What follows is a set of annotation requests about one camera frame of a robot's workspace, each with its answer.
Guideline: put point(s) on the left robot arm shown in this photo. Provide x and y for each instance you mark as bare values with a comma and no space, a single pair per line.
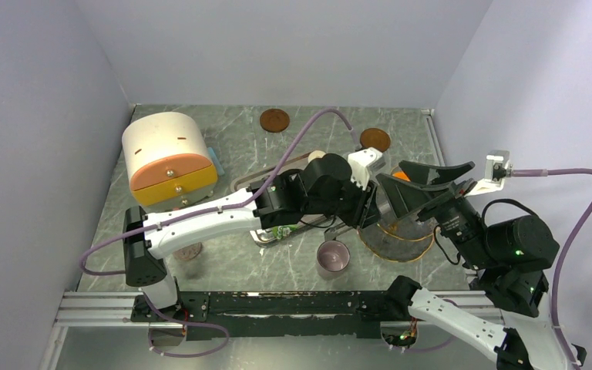
329,186

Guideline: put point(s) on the light blue object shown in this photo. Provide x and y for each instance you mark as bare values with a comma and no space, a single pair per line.
219,168

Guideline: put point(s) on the small glass plate gold rim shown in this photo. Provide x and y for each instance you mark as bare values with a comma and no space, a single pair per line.
407,228

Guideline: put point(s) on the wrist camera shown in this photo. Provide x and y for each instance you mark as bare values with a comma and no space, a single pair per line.
498,168
363,164

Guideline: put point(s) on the purple mug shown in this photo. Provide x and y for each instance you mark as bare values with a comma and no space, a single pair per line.
332,259

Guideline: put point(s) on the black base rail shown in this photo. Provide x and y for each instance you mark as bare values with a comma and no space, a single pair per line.
363,314

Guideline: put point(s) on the white donut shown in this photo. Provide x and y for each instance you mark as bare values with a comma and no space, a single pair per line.
315,154

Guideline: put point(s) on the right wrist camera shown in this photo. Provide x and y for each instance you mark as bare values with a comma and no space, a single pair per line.
498,168

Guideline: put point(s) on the brown coaster far left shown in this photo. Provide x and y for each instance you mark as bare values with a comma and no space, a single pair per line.
274,120

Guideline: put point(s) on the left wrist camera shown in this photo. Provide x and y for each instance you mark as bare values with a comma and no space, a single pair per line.
363,164

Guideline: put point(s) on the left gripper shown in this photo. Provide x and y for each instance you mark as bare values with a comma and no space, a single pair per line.
368,198

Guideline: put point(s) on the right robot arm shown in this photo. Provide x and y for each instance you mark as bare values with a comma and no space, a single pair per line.
509,257

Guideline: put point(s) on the orange donut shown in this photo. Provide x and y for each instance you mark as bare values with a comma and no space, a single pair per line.
401,175

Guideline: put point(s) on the brown coaster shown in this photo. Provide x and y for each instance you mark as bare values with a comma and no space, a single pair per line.
274,120
375,138

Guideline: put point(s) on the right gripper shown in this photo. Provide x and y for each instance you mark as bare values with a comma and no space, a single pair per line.
405,196

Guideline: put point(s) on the steel tray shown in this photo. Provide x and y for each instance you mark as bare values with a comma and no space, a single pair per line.
263,237

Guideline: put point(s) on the green cake slice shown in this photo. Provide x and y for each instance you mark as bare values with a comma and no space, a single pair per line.
281,232

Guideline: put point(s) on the brown coaster right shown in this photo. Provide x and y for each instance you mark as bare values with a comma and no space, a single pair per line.
375,138

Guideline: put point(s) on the cream bread box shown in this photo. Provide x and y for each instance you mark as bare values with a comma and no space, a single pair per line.
168,163

